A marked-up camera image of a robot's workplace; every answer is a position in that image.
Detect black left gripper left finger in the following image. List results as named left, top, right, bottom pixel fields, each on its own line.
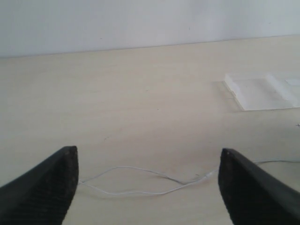
left=0, top=146, right=79, bottom=225

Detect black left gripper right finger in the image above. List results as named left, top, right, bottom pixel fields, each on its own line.
left=218, top=148, right=300, bottom=225

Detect white wired earphones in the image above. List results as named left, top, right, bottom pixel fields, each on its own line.
left=78, top=159, right=300, bottom=195

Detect clear plastic open case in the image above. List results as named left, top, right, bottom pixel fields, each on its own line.
left=224, top=72, right=300, bottom=111

